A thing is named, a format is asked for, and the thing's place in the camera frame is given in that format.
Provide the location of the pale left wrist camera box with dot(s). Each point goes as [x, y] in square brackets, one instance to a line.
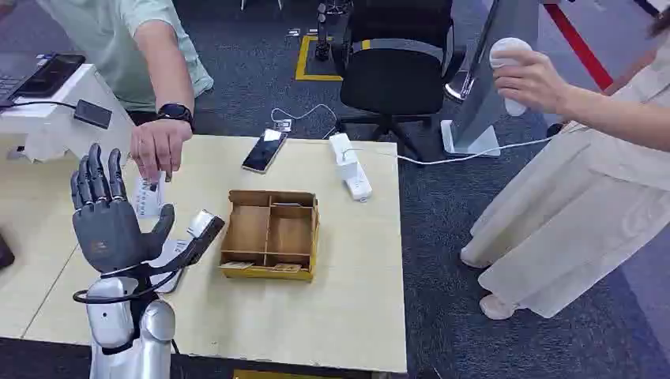
[201, 224]

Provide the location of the person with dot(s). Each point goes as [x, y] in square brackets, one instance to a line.
[576, 209]
[104, 42]

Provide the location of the black tripod stand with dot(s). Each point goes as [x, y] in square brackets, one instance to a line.
[323, 31]

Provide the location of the pale shoe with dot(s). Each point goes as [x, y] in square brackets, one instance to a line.
[497, 307]
[473, 257]

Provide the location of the black wristwatch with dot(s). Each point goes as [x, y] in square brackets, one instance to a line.
[175, 111]

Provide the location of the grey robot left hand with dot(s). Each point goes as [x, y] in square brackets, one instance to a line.
[107, 233]

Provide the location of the person's right hand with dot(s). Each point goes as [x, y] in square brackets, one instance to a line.
[531, 81]

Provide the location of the black smartphone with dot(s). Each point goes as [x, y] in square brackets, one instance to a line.
[264, 150]

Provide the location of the white power strip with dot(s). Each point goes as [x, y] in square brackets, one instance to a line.
[350, 166]

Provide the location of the white printed card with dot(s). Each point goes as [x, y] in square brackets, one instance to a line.
[170, 256]
[146, 201]

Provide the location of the person's left hand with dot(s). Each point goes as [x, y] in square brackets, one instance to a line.
[157, 146]

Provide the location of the white handheld controller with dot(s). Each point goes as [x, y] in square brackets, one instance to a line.
[509, 49]

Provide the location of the white side desk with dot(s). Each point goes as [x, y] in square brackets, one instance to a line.
[63, 125]

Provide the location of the dark object at desk edge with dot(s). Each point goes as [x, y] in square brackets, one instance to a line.
[5, 252]

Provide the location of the wooden compartment box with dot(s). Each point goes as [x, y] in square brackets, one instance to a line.
[269, 235]

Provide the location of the dark laptop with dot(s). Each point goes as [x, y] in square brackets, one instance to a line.
[13, 76]

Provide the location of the black office chair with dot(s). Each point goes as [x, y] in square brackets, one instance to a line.
[398, 73]

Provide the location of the small black box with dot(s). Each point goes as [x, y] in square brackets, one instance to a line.
[92, 114]

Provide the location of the grey monitor on stand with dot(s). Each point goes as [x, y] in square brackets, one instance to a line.
[489, 104]

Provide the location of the tan card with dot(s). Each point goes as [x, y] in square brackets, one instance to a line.
[236, 265]
[287, 268]

